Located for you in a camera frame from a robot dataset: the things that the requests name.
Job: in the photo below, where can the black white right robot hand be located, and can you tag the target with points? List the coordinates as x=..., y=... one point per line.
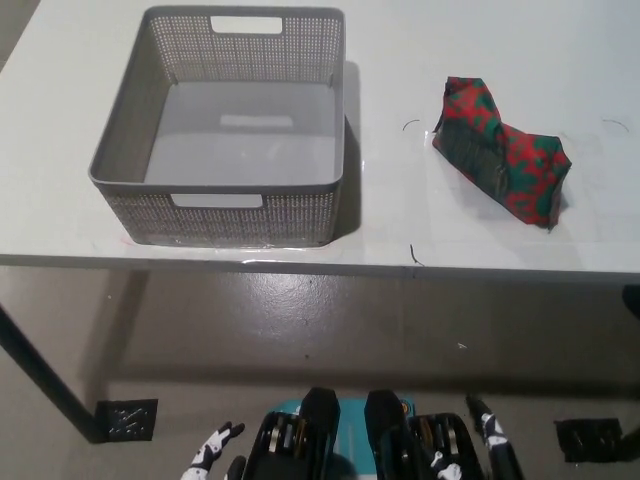
x=492, y=430

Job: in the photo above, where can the red green coffee bean bag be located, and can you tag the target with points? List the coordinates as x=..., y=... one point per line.
x=505, y=160

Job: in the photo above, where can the black metal table leg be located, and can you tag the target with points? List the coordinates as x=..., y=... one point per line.
x=50, y=375

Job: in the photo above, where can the grey perforated plastic basket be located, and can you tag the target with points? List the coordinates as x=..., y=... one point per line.
x=150, y=125

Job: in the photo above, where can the dark round object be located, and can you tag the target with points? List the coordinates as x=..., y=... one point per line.
x=632, y=300

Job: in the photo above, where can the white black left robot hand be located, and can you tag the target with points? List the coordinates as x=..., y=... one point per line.
x=212, y=442

